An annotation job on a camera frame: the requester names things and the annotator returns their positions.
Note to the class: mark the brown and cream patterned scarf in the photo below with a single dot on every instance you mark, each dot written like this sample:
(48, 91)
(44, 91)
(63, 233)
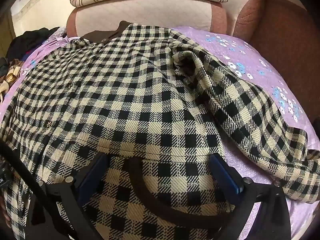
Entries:
(11, 76)

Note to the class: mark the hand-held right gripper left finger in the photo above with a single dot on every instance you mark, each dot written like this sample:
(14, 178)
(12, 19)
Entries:
(93, 173)

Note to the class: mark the black and cream checked coat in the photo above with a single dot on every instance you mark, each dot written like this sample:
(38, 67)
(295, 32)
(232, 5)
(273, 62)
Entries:
(125, 92)

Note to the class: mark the pile of dark clothes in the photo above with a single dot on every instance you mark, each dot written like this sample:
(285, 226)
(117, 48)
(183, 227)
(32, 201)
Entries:
(30, 42)

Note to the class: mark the pink quilted sofa cushion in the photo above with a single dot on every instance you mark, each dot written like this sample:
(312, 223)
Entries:
(150, 15)

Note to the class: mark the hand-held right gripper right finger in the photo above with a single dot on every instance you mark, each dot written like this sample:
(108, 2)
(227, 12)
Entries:
(225, 177)

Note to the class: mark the purple floral bed sheet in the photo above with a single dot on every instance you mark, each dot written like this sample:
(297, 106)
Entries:
(225, 45)

